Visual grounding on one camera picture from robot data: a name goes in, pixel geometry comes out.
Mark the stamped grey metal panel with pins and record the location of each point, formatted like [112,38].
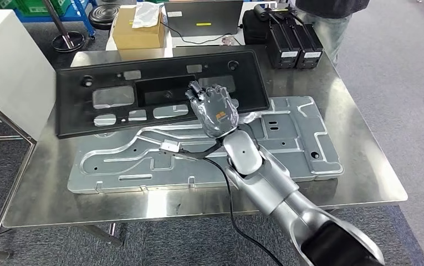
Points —
[289,147]

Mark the stainless steel workbench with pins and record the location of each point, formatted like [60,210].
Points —
[362,165]

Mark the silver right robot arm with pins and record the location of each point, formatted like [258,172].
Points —
[270,183]

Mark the black round stool seat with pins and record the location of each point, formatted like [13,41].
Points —
[103,16]

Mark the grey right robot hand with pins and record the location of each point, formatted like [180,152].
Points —
[217,113]

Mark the blue metal rack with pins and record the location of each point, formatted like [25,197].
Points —
[83,18]

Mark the green plastic crate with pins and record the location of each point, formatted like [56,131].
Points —
[31,5]

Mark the person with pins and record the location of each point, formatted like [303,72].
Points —
[329,33]

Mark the black plastic mounting plate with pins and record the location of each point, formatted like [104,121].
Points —
[74,110]

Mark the stainless steel side table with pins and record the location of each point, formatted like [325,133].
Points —
[32,141]

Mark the white plastic bag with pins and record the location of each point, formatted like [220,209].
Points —
[145,14]

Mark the black bag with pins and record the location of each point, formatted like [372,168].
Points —
[254,31]

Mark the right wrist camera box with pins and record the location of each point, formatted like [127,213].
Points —
[169,147]

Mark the black handheld device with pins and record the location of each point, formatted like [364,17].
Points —
[266,11]

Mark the dark grey laptop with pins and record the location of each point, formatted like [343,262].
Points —
[204,14]

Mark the white cabinet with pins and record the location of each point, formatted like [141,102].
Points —
[9,66]

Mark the white table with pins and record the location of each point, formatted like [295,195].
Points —
[215,41]

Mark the stanchion with black base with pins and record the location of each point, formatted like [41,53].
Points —
[68,43]

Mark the brown cardboard box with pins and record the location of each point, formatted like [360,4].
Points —
[138,36]

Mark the black battery box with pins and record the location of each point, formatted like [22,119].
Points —
[283,44]
[311,44]

